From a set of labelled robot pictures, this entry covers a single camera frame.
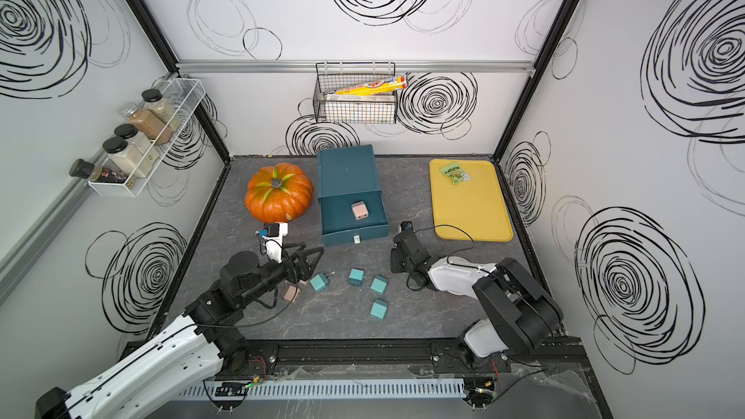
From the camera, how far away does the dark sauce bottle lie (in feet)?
1.99

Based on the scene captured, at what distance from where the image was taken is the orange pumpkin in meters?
0.93

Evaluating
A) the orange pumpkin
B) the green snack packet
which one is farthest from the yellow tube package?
the green snack packet
